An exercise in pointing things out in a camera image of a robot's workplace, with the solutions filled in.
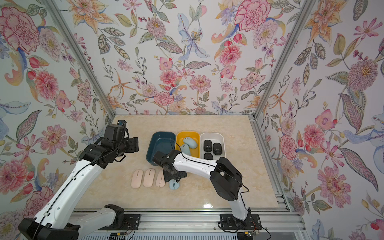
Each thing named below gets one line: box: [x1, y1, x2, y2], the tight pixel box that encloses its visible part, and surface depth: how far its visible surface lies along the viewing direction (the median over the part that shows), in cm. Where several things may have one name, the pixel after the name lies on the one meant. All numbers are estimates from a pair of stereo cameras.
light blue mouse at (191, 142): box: [183, 137, 198, 149], surface depth 104 cm
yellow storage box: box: [175, 131, 201, 159], surface depth 105 cm
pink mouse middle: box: [143, 168, 156, 188], surface depth 88 cm
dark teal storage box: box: [146, 131, 176, 166], surface depth 103 cm
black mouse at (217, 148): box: [213, 142, 222, 155], surface depth 100 cm
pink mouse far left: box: [131, 169, 144, 189], surface depth 88 cm
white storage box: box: [200, 132, 226, 161], surface depth 105 cm
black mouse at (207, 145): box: [203, 139, 213, 152], surface depth 103 cm
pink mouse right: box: [155, 169, 166, 188], surface depth 88 cm
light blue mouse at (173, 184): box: [169, 179, 180, 190], surface depth 86 cm
